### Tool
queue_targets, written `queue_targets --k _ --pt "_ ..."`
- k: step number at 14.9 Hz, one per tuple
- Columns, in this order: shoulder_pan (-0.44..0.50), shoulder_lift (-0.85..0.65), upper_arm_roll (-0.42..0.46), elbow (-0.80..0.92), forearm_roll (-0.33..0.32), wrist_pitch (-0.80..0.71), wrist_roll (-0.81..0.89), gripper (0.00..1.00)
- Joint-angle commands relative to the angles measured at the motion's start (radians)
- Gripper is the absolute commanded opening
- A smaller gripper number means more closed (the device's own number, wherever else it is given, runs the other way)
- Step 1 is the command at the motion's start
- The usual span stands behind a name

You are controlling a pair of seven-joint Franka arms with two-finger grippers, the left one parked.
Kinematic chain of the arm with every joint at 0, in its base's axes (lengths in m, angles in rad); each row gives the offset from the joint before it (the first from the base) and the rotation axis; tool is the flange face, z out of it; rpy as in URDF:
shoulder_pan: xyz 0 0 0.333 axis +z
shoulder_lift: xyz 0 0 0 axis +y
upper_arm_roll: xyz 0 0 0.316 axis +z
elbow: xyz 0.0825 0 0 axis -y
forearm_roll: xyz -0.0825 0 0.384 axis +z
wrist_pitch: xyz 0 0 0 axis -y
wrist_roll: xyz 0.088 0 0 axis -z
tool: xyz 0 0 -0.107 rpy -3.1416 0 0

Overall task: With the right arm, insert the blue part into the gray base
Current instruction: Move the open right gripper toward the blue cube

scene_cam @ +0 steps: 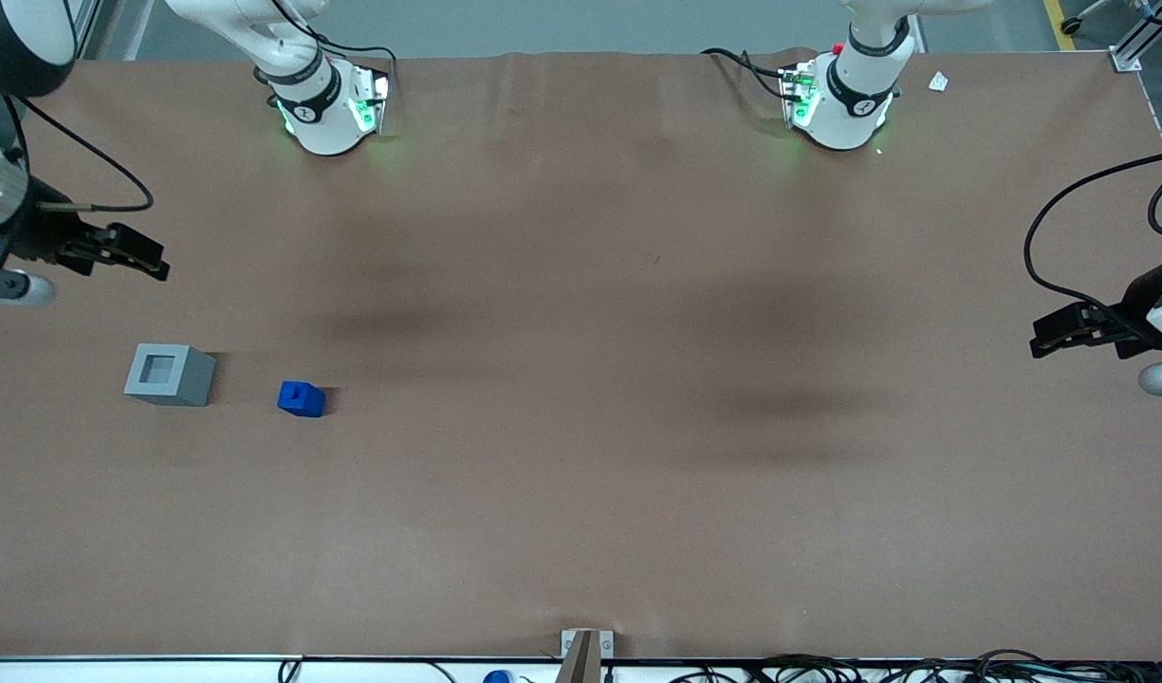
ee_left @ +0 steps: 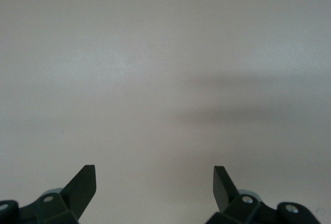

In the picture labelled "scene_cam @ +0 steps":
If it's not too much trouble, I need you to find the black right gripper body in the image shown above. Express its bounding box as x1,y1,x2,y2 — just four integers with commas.
16,180,94,277

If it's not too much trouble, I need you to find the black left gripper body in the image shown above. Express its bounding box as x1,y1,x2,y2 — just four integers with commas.
1107,261,1162,360

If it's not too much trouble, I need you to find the blue plastic part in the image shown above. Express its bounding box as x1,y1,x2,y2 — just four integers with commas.
277,380,326,418

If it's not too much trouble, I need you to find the gray square base block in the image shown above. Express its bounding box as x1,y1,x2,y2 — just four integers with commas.
123,343,217,408

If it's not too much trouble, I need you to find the brown table mat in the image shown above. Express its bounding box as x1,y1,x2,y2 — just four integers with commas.
0,49,1162,661

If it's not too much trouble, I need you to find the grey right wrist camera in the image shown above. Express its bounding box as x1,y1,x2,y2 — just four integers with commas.
0,268,57,307

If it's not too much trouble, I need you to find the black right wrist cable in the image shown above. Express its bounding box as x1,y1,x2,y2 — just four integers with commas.
15,93,156,213

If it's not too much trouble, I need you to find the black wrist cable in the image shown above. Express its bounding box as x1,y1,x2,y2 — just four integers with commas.
15,93,156,213
1023,149,1162,329

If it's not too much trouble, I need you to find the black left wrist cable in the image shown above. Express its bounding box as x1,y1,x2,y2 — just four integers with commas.
1023,149,1162,329

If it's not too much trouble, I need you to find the aluminium frame post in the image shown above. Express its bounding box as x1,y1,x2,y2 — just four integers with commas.
68,0,157,62

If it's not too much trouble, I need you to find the black cable bundle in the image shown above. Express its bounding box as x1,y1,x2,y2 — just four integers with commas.
671,649,1162,683

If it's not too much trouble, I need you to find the black left base cable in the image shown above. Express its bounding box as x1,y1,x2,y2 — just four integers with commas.
700,46,796,103

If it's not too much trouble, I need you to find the grey metal camera bracket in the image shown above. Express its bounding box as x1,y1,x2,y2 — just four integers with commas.
554,628,616,683

